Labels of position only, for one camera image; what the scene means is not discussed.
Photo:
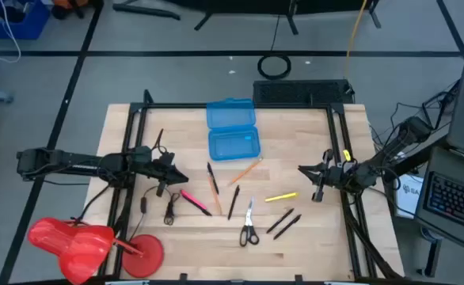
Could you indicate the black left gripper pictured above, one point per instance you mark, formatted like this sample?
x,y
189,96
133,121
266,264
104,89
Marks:
x,y
153,166

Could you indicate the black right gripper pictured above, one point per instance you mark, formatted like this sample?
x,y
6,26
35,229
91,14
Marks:
x,y
339,176

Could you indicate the pink and black highlighter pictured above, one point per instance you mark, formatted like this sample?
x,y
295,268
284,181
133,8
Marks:
x,y
194,202

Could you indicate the yellow highlighter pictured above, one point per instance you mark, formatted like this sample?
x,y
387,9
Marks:
x,y
281,196

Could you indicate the orange wooden pencil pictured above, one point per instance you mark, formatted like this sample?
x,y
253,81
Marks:
x,y
246,171
217,200

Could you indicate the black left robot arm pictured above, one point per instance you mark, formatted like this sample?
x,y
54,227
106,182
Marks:
x,y
77,160

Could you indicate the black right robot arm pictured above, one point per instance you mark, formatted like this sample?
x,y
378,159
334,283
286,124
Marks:
x,y
386,156

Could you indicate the blue plastic supply box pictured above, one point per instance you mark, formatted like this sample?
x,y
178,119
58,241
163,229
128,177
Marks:
x,y
232,130

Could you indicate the white printed box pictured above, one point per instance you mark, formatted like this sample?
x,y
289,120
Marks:
x,y
410,198

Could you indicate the yellow tag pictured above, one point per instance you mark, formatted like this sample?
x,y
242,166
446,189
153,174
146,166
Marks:
x,y
347,155

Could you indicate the red desk lamp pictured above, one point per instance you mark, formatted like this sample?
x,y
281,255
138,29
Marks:
x,y
73,245

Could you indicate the grey laptop backlit keyboard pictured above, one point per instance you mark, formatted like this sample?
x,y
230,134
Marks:
x,y
453,198

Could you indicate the black desk leg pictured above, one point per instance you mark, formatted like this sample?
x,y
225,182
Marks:
x,y
430,257

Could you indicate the black floor bar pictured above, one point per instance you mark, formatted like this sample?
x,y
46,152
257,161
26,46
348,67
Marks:
x,y
145,10

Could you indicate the black room divider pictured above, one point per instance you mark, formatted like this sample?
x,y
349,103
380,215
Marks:
x,y
255,6

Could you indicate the orange and black bag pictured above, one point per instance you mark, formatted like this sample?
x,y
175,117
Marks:
x,y
67,3

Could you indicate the blue plastic bin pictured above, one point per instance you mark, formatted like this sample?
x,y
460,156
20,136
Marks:
x,y
26,27

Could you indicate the black aluminium table frame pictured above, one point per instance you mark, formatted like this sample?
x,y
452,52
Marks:
x,y
176,105

